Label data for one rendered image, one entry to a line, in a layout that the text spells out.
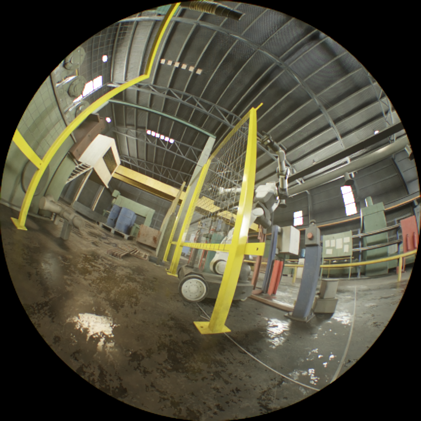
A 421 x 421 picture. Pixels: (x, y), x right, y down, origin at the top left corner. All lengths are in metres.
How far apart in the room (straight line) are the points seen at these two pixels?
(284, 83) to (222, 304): 11.39
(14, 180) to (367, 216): 10.55
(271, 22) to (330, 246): 13.04
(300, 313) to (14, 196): 2.32
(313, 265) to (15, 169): 2.32
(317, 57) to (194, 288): 12.42
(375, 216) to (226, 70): 12.89
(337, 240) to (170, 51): 14.57
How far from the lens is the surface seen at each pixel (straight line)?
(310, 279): 1.00
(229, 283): 0.54
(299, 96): 11.53
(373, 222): 9.05
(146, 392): 0.38
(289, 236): 1.84
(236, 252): 0.54
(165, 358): 0.46
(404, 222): 6.98
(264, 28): 11.19
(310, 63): 11.71
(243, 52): 10.79
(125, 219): 4.81
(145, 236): 4.52
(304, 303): 1.03
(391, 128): 5.15
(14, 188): 1.50
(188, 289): 0.90
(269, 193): 1.51
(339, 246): 6.41
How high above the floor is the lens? 0.35
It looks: 20 degrees up
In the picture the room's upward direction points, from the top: 15 degrees clockwise
